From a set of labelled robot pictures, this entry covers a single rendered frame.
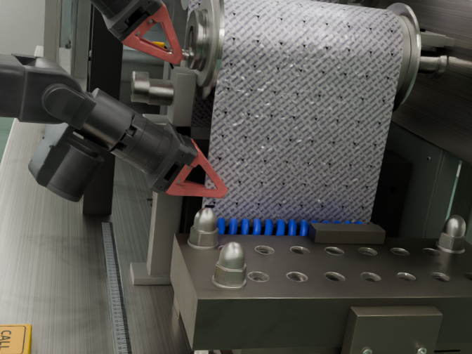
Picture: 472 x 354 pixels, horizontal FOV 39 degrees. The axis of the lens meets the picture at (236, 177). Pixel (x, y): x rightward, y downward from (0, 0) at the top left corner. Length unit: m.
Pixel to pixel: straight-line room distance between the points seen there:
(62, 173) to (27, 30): 5.63
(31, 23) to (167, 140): 5.62
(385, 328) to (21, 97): 0.45
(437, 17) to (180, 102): 0.38
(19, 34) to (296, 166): 5.64
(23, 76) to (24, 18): 5.66
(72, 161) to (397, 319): 0.40
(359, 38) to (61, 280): 0.52
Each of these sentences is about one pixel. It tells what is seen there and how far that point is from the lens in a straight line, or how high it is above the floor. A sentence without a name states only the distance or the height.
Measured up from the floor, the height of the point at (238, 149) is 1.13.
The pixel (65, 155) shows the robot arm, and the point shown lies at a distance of 0.77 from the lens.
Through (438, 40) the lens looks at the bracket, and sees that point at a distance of 0.93.
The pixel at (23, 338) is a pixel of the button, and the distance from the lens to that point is 0.79.
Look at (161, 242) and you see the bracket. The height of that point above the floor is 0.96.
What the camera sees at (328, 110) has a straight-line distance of 0.84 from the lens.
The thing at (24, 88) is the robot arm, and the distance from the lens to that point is 0.72.
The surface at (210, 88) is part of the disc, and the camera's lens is 0.80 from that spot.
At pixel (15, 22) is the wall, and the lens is 6.38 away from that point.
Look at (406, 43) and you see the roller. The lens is 0.88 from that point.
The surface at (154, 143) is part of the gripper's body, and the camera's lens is 0.78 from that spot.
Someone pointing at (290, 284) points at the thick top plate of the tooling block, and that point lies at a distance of 0.72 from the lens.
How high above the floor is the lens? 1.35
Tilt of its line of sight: 18 degrees down
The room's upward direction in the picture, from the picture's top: 7 degrees clockwise
